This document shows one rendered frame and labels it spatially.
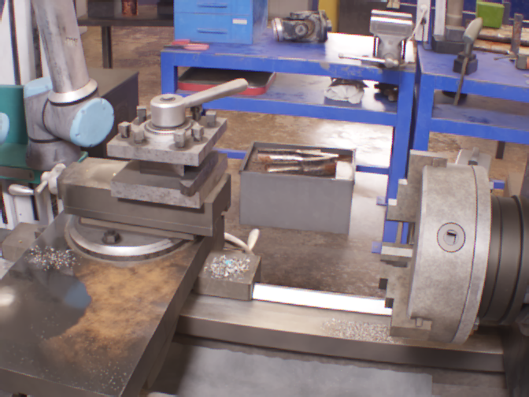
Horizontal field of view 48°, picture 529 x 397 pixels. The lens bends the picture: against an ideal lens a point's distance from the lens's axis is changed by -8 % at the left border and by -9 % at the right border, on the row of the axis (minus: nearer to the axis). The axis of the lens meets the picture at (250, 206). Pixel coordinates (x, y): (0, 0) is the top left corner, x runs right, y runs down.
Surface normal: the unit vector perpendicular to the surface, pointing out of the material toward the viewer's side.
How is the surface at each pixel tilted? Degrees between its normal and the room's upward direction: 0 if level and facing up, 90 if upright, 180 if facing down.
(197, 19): 90
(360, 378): 9
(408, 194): 80
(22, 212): 90
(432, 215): 39
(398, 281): 20
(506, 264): 62
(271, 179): 90
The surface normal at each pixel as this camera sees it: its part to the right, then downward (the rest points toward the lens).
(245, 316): 0.01, -0.88
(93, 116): 0.78, 0.38
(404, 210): -0.21, 0.30
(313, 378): -0.08, -0.76
